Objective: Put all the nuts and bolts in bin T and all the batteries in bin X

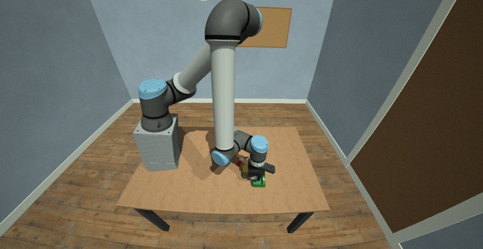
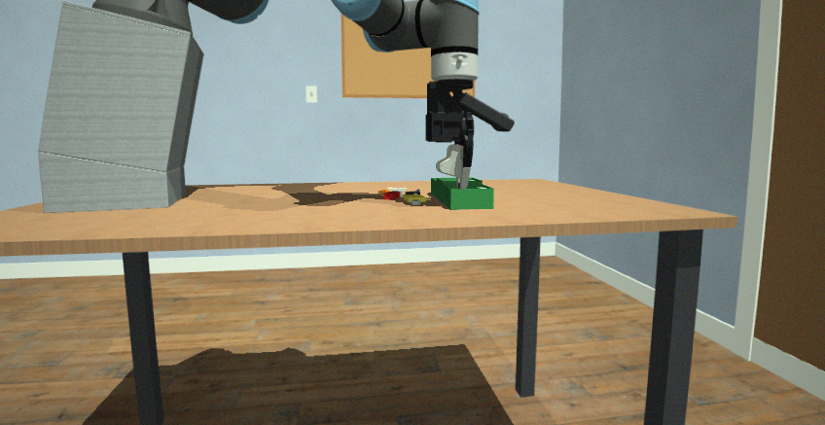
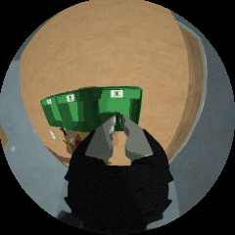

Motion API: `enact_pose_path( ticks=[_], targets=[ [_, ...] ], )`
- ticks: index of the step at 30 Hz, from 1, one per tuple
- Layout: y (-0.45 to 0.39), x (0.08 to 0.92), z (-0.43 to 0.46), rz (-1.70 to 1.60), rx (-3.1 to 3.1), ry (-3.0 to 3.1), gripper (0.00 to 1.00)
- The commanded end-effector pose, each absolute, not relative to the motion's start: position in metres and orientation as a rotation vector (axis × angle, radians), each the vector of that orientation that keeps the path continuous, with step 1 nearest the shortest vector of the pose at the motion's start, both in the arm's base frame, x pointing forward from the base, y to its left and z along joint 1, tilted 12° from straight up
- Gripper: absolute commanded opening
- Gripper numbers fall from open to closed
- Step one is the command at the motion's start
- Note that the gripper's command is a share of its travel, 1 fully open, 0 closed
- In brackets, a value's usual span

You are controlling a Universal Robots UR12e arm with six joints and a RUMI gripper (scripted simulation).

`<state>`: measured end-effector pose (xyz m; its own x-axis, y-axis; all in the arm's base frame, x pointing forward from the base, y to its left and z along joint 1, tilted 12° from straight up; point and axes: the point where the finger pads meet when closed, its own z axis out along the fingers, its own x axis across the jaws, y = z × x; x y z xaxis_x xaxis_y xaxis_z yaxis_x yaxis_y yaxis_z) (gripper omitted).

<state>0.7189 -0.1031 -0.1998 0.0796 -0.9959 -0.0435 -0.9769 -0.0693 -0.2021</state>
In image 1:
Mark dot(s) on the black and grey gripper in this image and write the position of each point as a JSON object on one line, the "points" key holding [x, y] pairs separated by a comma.
{"points": [[253, 172]]}

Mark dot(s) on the green rack of bins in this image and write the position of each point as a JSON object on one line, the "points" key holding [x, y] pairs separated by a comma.
{"points": [[262, 180]]}

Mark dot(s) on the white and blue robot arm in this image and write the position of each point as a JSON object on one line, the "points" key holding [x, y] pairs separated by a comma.
{"points": [[229, 24]]}

